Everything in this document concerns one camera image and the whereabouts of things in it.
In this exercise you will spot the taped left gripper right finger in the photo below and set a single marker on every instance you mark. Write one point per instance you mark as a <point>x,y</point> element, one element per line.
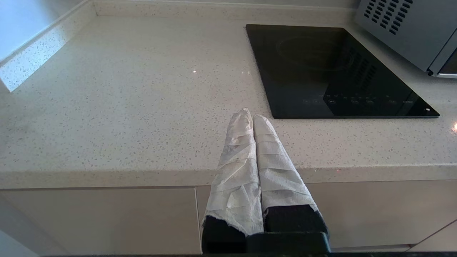
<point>278,178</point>

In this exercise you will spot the black glass microwave door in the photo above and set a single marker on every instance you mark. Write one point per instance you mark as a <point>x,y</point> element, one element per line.
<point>451,60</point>

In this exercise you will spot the beige cabinet door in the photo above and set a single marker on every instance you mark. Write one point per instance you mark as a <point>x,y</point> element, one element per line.
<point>107,221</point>
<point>364,214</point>

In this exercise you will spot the black glass induction cooktop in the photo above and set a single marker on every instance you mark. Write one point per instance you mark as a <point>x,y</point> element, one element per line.
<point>321,71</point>

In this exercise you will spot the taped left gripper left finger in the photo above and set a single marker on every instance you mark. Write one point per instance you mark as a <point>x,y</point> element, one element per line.
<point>235,178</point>

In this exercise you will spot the silver Panasonic microwave oven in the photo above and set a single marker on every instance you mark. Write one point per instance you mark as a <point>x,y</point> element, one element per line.
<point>414,32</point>

